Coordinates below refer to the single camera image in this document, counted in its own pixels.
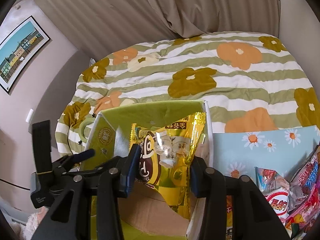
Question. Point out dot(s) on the yellow snack bag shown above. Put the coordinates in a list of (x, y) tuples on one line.
[(166, 155)]

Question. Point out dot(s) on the framed houses picture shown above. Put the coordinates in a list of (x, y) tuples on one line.
[(18, 48)]

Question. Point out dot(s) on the beige curtain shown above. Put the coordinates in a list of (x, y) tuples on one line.
[(100, 27)]

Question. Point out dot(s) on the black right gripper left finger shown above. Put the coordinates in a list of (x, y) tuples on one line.
[(69, 217)]

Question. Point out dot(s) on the floral striped bed quilt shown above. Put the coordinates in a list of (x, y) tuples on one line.
[(250, 80)]

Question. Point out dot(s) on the person's left hand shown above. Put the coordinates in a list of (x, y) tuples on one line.
[(33, 222)]

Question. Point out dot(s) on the green cardboard box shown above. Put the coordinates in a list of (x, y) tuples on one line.
[(144, 214)]

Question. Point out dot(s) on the blue daisy tablecloth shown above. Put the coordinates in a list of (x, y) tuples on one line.
[(282, 150)]

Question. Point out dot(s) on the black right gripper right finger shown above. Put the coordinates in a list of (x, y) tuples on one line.
[(253, 217)]

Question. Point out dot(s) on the white wall switch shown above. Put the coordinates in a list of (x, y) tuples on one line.
[(29, 115)]

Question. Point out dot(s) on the red white snack bag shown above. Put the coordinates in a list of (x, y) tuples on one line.
[(276, 191)]

